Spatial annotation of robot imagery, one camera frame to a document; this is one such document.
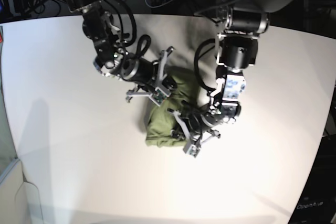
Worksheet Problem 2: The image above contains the green T-shirt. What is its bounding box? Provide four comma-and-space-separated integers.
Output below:
145, 67, 200, 147

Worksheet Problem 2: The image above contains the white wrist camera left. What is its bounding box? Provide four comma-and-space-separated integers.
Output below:
183, 142, 201, 158

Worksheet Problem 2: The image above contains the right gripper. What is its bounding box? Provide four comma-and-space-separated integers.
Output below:
124, 46, 177, 102

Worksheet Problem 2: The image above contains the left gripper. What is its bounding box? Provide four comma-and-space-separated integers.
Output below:
167, 108, 221, 148

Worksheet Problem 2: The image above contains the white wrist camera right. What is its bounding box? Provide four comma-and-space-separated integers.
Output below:
151, 90, 168, 106

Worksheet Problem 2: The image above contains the black OpenArm base box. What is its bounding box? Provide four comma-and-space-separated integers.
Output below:
289, 137, 335, 223

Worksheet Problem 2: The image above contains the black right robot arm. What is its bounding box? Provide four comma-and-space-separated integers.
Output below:
66, 0, 177, 106

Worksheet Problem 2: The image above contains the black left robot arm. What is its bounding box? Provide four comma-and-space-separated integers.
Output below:
171, 0, 293, 157

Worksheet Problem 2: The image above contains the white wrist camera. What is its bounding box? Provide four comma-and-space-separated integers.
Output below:
151, 90, 168, 106
183, 142, 201, 158

